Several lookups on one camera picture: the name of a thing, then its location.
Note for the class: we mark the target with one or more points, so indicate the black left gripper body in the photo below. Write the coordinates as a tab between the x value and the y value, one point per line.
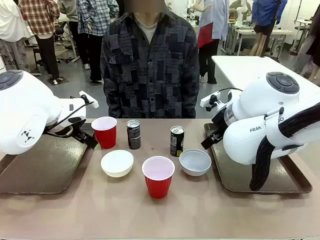
78	130

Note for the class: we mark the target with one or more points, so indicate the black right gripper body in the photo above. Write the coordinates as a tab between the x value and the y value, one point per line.
218	122

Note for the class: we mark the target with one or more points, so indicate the red plastic cup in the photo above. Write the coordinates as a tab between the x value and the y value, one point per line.
106	140
158	185

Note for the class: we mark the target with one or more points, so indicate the grey bowl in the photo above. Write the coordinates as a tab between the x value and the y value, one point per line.
195	165

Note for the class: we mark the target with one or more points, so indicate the black can yellow print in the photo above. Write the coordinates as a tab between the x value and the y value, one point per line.
177	145

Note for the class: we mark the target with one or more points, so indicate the black can white print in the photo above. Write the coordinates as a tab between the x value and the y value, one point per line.
133	137

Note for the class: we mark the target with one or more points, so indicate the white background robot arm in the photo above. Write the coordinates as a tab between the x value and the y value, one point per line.
241	12

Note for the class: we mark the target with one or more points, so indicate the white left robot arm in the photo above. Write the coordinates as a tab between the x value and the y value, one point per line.
22	107

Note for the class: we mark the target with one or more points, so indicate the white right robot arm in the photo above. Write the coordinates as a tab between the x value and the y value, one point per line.
257	105

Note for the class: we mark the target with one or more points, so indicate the white bowl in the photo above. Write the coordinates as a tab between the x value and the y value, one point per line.
117	165

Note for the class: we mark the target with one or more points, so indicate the brown plastic tray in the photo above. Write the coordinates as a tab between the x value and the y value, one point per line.
50	170
237	180

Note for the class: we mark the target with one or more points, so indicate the white table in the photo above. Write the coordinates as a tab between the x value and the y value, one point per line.
237	67

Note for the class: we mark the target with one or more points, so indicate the person in patchwork shirt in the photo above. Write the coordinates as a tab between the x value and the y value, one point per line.
150	75

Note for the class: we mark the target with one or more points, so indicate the white background desk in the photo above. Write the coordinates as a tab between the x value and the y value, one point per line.
262	32

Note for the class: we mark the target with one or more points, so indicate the person in blue shirt red apron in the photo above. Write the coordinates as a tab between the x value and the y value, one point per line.
215	20

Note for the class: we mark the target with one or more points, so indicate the person in blue plaid shirt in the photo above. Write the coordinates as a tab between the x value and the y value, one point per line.
92	15

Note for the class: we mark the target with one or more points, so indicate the person in red plaid shirt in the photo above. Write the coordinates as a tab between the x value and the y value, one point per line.
37	15

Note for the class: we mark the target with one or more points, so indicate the person in grey trousers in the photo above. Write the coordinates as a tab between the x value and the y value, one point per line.
313	45

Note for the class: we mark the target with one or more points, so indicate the person in white clothes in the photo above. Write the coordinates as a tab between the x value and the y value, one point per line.
10	25

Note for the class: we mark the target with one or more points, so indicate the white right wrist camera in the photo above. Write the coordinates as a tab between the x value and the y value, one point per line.
207	100

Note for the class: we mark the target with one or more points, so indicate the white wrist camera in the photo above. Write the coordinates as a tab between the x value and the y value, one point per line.
93	104
207	100

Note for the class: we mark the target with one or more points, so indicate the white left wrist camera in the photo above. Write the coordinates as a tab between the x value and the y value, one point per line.
93	104

